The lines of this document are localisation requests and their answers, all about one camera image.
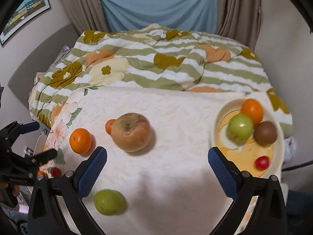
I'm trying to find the red tomato in bowl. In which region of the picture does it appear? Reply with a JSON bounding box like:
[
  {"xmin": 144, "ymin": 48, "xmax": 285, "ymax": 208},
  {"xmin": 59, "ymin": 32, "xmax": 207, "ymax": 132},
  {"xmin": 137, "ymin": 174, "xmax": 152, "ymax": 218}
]
[{"xmin": 255, "ymin": 156, "xmax": 270, "ymax": 171}]

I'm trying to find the right beige curtain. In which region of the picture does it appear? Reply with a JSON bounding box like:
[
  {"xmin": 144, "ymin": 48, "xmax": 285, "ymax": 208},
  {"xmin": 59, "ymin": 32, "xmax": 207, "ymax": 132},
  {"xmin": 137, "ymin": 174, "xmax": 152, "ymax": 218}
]
[{"xmin": 216, "ymin": 0, "xmax": 262, "ymax": 50}]

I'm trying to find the cream fruit bowl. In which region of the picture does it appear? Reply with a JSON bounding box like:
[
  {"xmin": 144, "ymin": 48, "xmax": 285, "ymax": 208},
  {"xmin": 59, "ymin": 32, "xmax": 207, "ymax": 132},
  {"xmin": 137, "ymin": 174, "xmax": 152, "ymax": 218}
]
[{"xmin": 211, "ymin": 98, "xmax": 285, "ymax": 178}]

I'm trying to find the orange mandarin in bowl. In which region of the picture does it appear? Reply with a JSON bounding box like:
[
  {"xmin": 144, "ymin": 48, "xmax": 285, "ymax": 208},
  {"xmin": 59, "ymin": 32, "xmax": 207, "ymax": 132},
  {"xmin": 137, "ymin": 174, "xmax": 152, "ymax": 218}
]
[{"xmin": 240, "ymin": 99, "xmax": 264, "ymax": 126}]

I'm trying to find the beige curtain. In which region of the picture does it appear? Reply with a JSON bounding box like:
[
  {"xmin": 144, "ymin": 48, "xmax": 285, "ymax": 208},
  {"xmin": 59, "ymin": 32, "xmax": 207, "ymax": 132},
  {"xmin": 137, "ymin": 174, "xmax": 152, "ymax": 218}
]
[
  {"xmin": 60, "ymin": 0, "xmax": 108, "ymax": 34},
  {"xmin": 216, "ymin": 0, "xmax": 262, "ymax": 50}
]

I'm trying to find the green apple in bowl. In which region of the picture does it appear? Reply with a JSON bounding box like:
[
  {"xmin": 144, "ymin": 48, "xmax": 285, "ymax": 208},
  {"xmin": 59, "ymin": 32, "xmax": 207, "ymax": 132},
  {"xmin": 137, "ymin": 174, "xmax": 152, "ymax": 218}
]
[{"xmin": 227, "ymin": 114, "xmax": 254, "ymax": 143}]

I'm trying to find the grey padded headboard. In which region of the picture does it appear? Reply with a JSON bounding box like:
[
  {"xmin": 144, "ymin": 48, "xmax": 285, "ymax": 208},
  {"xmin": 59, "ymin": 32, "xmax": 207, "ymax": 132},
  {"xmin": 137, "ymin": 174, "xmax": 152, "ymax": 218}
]
[{"xmin": 8, "ymin": 24, "xmax": 78, "ymax": 108}]

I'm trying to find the brown kiwi in bowl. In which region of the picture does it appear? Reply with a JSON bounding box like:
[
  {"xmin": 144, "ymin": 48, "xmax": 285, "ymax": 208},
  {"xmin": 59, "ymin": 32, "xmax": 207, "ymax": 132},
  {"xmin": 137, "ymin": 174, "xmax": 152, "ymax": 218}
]
[{"xmin": 254, "ymin": 121, "xmax": 277, "ymax": 146}]

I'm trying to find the person's left hand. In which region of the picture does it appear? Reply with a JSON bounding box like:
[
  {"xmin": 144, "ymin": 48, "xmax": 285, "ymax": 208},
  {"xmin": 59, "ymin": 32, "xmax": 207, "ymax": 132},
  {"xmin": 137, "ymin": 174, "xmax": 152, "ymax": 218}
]
[{"xmin": 0, "ymin": 182, "xmax": 21, "ymax": 201}]

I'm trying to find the green striped floral quilt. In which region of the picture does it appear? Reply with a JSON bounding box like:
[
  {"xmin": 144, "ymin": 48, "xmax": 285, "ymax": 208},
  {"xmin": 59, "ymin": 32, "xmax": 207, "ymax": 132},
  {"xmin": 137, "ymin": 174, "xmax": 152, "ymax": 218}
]
[{"xmin": 28, "ymin": 23, "xmax": 293, "ymax": 137}]

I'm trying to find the green apple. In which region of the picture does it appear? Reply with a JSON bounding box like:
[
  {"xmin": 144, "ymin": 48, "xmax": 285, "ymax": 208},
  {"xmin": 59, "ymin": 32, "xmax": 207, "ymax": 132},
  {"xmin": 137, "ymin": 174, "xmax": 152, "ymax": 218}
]
[
  {"xmin": 227, "ymin": 114, "xmax": 254, "ymax": 143},
  {"xmin": 93, "ymin": 189, "xmax": 127, "ymax": 215}
]

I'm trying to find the blue hanging cloth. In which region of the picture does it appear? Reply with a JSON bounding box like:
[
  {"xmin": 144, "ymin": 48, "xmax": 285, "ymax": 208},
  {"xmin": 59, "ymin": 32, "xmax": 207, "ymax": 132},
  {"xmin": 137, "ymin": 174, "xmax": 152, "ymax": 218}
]
[{"xmin": 100, "ymin": 0, "xmax": 218, "ymax": 33}]

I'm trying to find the large brownish apple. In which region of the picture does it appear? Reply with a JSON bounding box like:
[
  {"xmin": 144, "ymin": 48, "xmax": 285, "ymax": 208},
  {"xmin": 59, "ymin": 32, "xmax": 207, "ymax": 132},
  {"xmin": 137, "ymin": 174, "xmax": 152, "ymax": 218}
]
[{"xmin": 110, "ymin": 113, "xmax": 152, "ymax": 152}]

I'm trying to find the small mandarin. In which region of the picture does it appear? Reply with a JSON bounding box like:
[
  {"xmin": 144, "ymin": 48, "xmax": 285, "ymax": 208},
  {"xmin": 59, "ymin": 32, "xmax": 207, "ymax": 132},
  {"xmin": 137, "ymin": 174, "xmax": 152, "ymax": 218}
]
[{"xmin": 105, "ymin": 119, "xmax": 116, "ymax": 135}]

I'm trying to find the left beige curtain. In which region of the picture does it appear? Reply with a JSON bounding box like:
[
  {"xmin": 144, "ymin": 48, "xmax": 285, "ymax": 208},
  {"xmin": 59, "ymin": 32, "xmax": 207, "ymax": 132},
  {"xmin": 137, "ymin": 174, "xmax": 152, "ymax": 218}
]
[{"xmin": 60, "ymin": 0, "xmax": 108, "ymax": 34}]

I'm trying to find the orange mandarin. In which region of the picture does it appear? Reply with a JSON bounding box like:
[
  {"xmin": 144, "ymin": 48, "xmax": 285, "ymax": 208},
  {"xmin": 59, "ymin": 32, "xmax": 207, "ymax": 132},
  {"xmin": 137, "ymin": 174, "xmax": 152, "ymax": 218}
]
[
  {"xmin": 69, "ymin": 128, "xmax": 92, "ymax": 154},
  {"xmin": 240, "ymin": 99, "xmax": 264, "ymax": 126}
]

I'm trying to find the framed landscape picture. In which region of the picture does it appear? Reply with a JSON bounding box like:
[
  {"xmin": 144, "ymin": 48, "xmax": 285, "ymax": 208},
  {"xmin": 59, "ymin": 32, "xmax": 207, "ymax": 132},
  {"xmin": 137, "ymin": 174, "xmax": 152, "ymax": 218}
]
[{"xmin": 1, "ymin": 0, "xmax": 50, "ymax": 45}]

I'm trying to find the small orange fruit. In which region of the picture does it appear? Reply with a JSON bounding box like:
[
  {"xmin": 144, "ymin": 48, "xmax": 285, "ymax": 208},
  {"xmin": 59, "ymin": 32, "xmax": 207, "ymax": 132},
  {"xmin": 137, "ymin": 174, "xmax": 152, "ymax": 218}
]
[{"xmin": 37, "ymin": 171, "xmax": 49, "ymax": 178}]

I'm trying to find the red cherry tomato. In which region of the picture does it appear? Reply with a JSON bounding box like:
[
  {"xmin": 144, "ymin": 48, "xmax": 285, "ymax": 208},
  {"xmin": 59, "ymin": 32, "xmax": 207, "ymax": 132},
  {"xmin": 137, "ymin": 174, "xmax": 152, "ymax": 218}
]
[{"xmin": 50, "ymin": 167, "xmax": 62, "ymax": 178}]

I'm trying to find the white floral tablecloth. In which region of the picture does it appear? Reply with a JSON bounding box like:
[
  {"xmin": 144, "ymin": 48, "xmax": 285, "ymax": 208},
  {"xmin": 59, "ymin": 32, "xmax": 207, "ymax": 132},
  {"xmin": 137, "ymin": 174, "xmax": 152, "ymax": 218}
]
[{"xmin": 41, "ymin": 85, "xmax": 285, "ymax": 235}]

